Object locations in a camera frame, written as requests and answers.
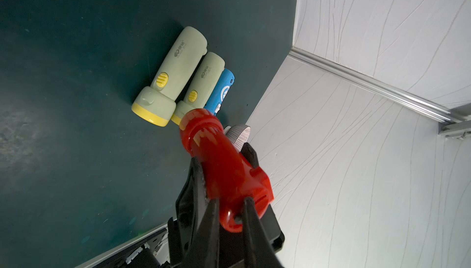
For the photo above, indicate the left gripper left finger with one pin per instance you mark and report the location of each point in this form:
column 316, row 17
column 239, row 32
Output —
column 204, row 250

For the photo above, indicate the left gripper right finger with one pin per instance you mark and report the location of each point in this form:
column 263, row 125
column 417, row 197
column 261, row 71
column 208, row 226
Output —
column 262, row 237

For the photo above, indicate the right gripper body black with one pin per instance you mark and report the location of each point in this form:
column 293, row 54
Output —
column 190, row 208

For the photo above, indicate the red flashlight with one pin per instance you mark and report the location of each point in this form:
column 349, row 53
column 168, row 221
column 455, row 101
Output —
column 229, row 176

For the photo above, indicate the pale green flashlight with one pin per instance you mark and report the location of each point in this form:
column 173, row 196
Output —
column 201, row 87
column 156, row 102

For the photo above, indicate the blue flashlight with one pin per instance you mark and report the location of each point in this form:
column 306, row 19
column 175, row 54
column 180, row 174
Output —
column 215, row 100

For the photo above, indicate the pink striped bowl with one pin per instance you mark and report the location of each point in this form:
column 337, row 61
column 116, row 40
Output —
column 238, row 135

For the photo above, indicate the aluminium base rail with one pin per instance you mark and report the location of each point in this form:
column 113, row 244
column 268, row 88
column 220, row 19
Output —
column 148, row 250

